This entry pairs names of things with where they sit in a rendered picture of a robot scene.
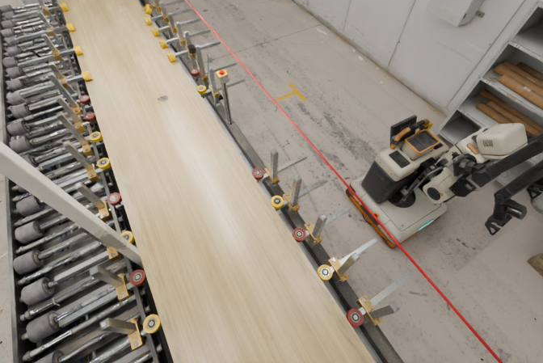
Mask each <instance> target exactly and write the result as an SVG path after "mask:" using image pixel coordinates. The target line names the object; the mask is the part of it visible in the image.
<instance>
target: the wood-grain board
mask: <svg viewBox="0 0 543 363"><path fill-rule="evenodd" d="M59 1H60V4H61V3H65V4H66V5H67V7H68V8H69V10H68V11H65V12H64V11H63V10H62V11H63V14H64V16H65V21H66V23H72V24H73V25H74V27H75V29H76V31H74V32H69V34H70V37H71V40H72V42H73V45H74V46H77V45H80V47H81V48H82V51H83V52H84V54H81V55H77V54H76V55H77V58H78V62H79V65H80V68H81V71H82V72H86V71H89V73H90V75H91V77H92V78H93V80H91V81H89V82H86V81H85V84H86V88H87V90H88V93H89V96H90V101H91V103H92V106H93V109H94V111H95V116H96V119H97V121H98V124H99V129H100V132H101V134H102V137H103V141H104V145H105V147H106V150H107V154H108V157H109V159H110V163H111V165H112V170H113V172H114V175H115V178H116V182H117V185H118V188H119V190H120V195H121V198H122V201H123V203H124V208H125V211H126V213H127V216H128V220H129V224H130V226H131V229H132V232H133V236H134V239H135V242H136V245H137V249H138V251H139V253H140V257H141V262H142V264H143V267H144V270H145V274H146V277H147V280H148V282H149V287H150V290H151V293H152V295H153V298H154V303H155V306H156V308H157V311H158V315H159V318H160V321H161V324H162V328H163V331H164V334H165V337H166V341H167V343H168V346H169V349H170V354H171V356H172V359H173V362H174V363H376V362H375V361H374V360H373V358H372V356H371V355H370V353H369V352H368V350H367V349H366V347H365V346H364V344H363V342H362V341H361V339H360V337H359V336H358V335H357V334H356V332H355V330H354V329H353V327H352V326H351V324H350V323H349V322H348V320H347V318H346V316H345V315H344V313H343V312H342V311H341V309H340V308H339V306H338V304H337V303H336V301H335V300H334V299H333V297H332V296H331V294H330V292H329V290H328V289H327V287H326V286H325V285H324V283H323V282H322V280H321V278H320V277H319V275H318V274H317V273H316V271H315V270H314V268H313V266H312V265H311V263H310V262H309V260H308V259H307V257H306V256H305V254H304V252H303V251H302V249H301V248H300V247H299V245H298V244H297V242H296V240H295V239H294V237H293V236H292V234H291V233H290V231H289V230H288V228H287V226H286V225H285V224H284V222H283V221H282V219H281V218H280V216H279V214H278V213H277V212H276V210H275V209H274V207H273V205H272V203H271V202H270V201H269V200H268V198H267V196H266V195H265V193H264V192H263V190H262V188H261V187H260V186H259V184H258V183H257V181H256V180H255V177H254V176H253V175H252V174H251V172H250V170H249V169H248V167H247V166H246V164H245V163H244V162H243V160H242V158H241V157H240V155H239V154H238V152H237V151H236V150H235V148H234V146H233V144H232V143H231V141H230V140H229V138H228V137H227V136H226V134H225V132H224V131H223V129H222V128H221V126H220V125H219V124H218V122H217V120H216V118H215V117H214V115H213V114H212V113H211V111H210V110H209V108H208V106H207V105H206V103H205V102H204V101H203V99H202V98H201V96H200V94H199V93H198V91H197V89H196V88H195V87H194V85H193V84H192V82H191V80H190V79H189V77H188V76H187V75H186V73H185V72H184V70H183V68H182V67H181V65H180V64H179V62H178V61H177V59H176V61H173V62H170V61H169V59H168V56H167V54H168V53H172V52H171V50H170V49H169V47H168V46H167V48H165V49H162V48H161V46H160V44H159V42H158V41H159V40H163V38H162V37H161V35H160V33H159V36H155V37H154V35H153V33H152V31H151V28H154V27H155V26H154V24H153V23H152V24H151V25H148V26H147V25H146V23H145V19H144V18H145V17H148V15H147V14H146V13H145V12H144V9H143V8H142V6H141V4H140V3H139V2H138V0H59ZM164 95H167V96H169V97H167V98H168V100H167V101H163V100H159V99H158V98H159V97H160V96H164Z"/></svg>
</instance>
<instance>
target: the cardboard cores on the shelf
mask: <svg viewBox="0 0 543 363"><path fill-rule="evenodd" d="M494 72H495V73H497V74H499V75H501V76H502V77H501V78H500V79H499V80H498V82H500V83H502V84H503V85H504V86H506V87H508V88H509V89H511V90H513V91H514V92H515V93H517V94H518V95H521V96H522V97H524V98H525V99H526V100H528V101H530V102H531V103H533V104H535V105H536V106H538V107H539V108H541V109H542V110H543V74H542V73H540V72H538V71H536V70H535V69H533V68H531V67H530V66H528V65H525V64H524V63H523V62H520V63H518V64H517V65H514V64H513V63H511V62H509V61H505V62H504V63H503V64H502V63H501V64H499V65H498V66H496V67H495V69H494ZM480 95H482V96H483V97H485V98H486V99H488V100H489V101H490V102H489V103H488V104H485V103H483V102H481V103H479V104H478V105H477V106H476V109H478V110H479V111H481V112H483V113H484V114H486V115H487V116H489V117H490V118H491V119H493V120H495V121H496V122H498V123H499V124H513V123H521V124H522V125H524V127H525V131H526V134H528V135H532V136H538V135H540V134H542V133H543V127H542V126H540V125H539V124H538V123H536V122H535V121H533V120H531V119H530V118H528V117H527V116H526V115H524V114H523V113H521V112H519V111H518V110H516V109H515V108H513V107H512V106H511V105H509V104H508V103H506V102H504V101H503V100H501V99H500V98H499V97H497V96H496V95H494V94H493V93H491V92H490V91H488V90H487V89H485V90H483V91H482V92H481V93H480Z"/></svg>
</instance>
